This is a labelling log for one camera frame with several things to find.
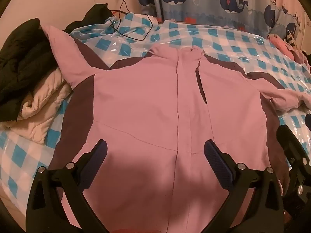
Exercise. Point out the pink clothing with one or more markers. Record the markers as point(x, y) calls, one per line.
point(281, 45)

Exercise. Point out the pink and brown jacket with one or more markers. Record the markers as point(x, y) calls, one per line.
point(145, 102)

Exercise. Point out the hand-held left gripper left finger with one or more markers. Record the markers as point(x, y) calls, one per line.
point(97, 155)

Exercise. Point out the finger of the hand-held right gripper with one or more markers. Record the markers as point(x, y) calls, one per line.
point(295, 140)

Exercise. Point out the cream quilted jacket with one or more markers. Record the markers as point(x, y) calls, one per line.
point(43, 106)

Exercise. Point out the striped cloth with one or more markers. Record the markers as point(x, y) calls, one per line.
point(289, 37)

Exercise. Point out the whale print curtain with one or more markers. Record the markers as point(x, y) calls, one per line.
point(206, 7)

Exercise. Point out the blue checked plastic-covered bed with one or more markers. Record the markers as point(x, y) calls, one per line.
point(218, 38)

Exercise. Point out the black puffer jacket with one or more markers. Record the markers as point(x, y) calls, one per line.
point(21, 60)

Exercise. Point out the black garment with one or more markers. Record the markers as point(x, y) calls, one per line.
point(96, 13)

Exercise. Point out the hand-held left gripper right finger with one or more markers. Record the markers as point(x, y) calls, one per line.
point(215, 157)

